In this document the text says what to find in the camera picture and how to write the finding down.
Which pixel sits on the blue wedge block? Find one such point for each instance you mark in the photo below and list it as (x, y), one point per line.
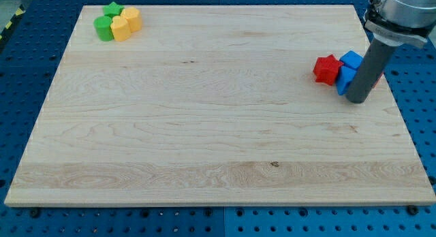
(344, 79)

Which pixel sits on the red star block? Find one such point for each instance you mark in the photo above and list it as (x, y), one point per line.
(326, 69)

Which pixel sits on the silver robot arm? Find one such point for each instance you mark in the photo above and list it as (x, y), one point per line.
(397, 22)

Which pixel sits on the green star block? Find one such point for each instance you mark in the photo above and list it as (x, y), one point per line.
(112, 9)

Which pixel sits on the blue cube block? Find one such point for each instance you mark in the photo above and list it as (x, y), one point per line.
(351, 60)

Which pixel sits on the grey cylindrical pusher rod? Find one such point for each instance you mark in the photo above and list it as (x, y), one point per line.
(376, 58)

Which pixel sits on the light wooden board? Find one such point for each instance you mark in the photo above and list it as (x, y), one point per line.
(216, 106)

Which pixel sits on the yellow heart block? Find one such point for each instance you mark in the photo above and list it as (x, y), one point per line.
(120, 29)

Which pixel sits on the green cylinder block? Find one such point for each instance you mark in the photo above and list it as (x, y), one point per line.
(102, 28)

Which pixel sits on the yellow hexagon block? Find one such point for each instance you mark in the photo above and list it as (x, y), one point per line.
(133, 17)

